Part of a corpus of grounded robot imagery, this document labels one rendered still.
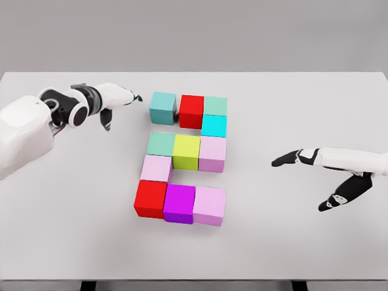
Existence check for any mint green cube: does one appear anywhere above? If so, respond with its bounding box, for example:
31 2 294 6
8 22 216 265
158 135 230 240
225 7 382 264
146 132 177 158
203 96 229 117

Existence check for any pale pink cube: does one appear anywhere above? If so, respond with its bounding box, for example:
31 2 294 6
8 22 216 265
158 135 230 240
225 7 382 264
198 136 227 173
192 186 227 227
140 155 174 184

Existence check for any yellow-green cube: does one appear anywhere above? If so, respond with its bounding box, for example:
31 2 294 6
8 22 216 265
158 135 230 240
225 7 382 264
172 134 202 170

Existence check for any cyan cube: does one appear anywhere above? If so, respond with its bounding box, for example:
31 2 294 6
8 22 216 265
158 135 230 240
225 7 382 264
200 114 228 138

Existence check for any magenta cube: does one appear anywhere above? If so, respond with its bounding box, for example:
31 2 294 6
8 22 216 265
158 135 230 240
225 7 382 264
162 183 196 226

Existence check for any teal cube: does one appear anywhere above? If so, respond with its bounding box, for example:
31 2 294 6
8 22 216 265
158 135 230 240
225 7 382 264
149 91 178 125

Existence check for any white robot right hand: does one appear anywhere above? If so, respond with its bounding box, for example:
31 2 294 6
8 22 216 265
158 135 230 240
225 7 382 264
270 147 381 213

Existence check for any red cube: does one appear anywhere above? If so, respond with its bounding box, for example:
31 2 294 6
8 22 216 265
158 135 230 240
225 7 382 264
133 179 169 220
178 95 205 130

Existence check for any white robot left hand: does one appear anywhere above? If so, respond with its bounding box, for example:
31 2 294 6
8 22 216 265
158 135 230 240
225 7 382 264
96 82 143 133

